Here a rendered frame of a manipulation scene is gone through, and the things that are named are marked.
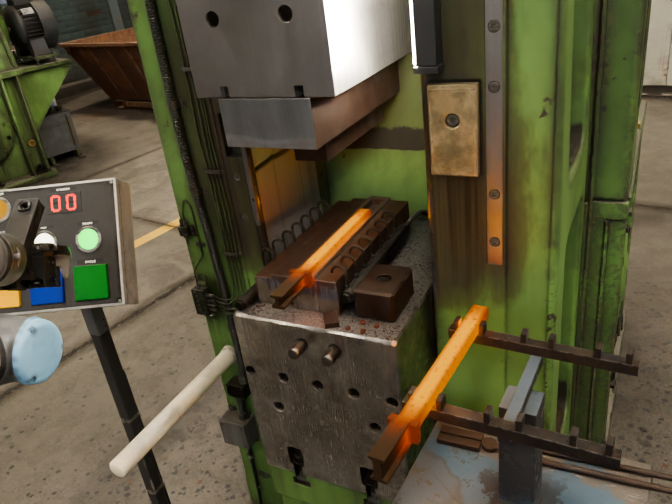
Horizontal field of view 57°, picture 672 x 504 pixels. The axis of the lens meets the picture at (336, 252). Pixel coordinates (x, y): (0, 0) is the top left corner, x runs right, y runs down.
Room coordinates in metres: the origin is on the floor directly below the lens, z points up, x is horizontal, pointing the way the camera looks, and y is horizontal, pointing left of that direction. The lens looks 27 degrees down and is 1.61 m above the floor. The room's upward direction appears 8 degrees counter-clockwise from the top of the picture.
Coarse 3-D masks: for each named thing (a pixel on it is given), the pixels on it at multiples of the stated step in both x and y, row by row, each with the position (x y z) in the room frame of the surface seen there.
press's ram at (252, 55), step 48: (192, 0) 1.18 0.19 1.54; (240, 0) 1.14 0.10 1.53; (288, 0) 1.09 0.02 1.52; (336, 0) 1.09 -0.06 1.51; (384, 0) 1.27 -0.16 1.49; (192, 48) 1.20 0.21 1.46; (240, 48) 1.14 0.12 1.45; (288, 48) 1.10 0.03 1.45; (336, 48) 1.08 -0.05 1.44; (384, 48) 1.26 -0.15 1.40; (240, 96) 1.15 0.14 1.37; (288, 96) 1.10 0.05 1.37
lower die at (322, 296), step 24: (336, 216) 1.42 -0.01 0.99; (384, 216) 1.37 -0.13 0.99; (408, 216) 1.44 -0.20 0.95; (312, 240) 1.30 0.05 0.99; (384, 240) 1.30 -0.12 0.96; (288, 264) 1.19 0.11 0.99; (336, 264) 1.16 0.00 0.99; (360, 264) 1.18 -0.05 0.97; (264, 288) 1.17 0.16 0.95; (312, 288) 1.11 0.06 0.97; (336, 288) 1.08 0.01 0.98
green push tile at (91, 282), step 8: (104, 264) 1.21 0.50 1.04; (80, 272) 1.21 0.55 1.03; (88, 272) 1.21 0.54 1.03; (96, 272) 1.20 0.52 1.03; (104, 272) 1.20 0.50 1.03; (80, 280) 1.20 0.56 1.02; (88, 280) 1.20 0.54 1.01; (96, 280) 1.19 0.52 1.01; (104, 280) 1.19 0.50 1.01; (80, 288) 1.19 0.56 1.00; (88, 288) 1.19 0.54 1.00; (96, 288) 1.19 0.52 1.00; (104, 288) 1.18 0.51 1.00; (80, 296) 1.18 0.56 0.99; (88, 296) 1.18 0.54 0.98; (96, 296) 1.18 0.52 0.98; (104, 296) 1.18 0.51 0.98
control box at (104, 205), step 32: (0, 192) 1.32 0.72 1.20; (32, 192) 1.32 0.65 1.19; (64, 192) 1.31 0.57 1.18; (96, 192) 1.30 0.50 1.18; (128, 192) 1.35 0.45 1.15; (0, 224) 1.29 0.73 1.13; (64, 224) 1.27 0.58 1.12; (96, 224) 1.26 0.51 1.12; (128, 224) 1.30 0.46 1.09; (96, 256) 1.23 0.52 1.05; (128, 256) 1.25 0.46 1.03; (128, 288) 1.21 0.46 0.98
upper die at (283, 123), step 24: (384, 72) 1.37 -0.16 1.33; (336, 96) 1.17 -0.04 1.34; (360, 96) 1.26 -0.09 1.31; (384, 96) 1.36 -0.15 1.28; (240, 120) 1.16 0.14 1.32; (264, 120) 1.13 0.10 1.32; (288, 120) 1.11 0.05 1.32; (312, 120) 1.08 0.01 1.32; (336, 120) 1.16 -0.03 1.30; (240, 144) 1.16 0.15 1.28; (264, 144) 1.14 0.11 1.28; (288, 144) 1.11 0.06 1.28; (312, 144) 1.09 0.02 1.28
